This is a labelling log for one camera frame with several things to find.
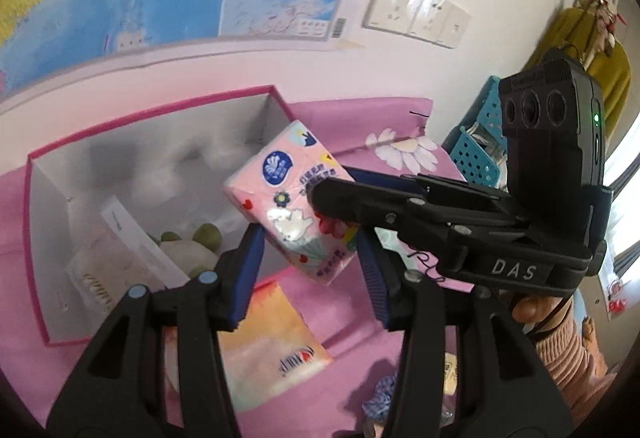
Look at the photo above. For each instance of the yellow packet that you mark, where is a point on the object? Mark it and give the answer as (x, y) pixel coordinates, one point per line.
(451, 373)

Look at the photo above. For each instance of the blue checkered cloth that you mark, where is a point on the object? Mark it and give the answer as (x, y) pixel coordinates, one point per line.
(380, 398)

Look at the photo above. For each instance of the blue plastic basket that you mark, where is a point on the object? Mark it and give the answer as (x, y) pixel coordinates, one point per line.
(475, 157)

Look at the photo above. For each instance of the pink storage box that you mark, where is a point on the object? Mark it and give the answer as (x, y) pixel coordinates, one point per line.
(150, 157)

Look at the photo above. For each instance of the white plastic packet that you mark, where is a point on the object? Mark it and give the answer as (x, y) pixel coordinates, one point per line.
(135, 238)

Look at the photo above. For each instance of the green white plush toy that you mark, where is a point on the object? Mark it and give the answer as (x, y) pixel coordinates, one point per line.
(185, 253)

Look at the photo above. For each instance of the person's right hand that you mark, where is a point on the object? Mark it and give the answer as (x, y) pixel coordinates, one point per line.
(530, 313)

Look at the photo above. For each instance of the white wall socket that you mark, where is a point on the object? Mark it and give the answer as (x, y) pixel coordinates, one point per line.
(395, 0)
(455, 27)
(430, 15)

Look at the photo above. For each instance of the window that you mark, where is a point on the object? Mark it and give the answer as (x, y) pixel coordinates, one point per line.
(625, 198)

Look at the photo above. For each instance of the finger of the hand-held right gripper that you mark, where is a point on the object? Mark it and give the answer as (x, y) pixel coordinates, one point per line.
(380, 180)
(360, 205)

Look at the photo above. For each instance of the pink printed tissue pack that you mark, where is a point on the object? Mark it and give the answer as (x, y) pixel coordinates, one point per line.
(285, 183)

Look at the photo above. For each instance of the orange tissue pack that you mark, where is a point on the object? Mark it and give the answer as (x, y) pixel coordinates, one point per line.
(280, 338)

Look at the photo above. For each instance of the person's right forearm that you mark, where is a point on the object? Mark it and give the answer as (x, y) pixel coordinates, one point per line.
(570, 358)

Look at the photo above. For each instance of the pink floral bedsheet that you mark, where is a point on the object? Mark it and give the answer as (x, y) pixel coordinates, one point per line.
(350, 358)

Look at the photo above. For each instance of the yellow garment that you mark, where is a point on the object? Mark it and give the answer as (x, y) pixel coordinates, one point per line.
(610, 72)

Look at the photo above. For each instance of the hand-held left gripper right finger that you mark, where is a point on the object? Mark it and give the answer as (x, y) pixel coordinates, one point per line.
(372, 278)

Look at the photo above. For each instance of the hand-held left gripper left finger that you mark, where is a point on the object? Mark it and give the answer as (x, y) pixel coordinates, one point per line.
(245, 278)

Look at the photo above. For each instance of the hanging tassel ornament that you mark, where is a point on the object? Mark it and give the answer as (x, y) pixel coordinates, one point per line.
(607, 22)

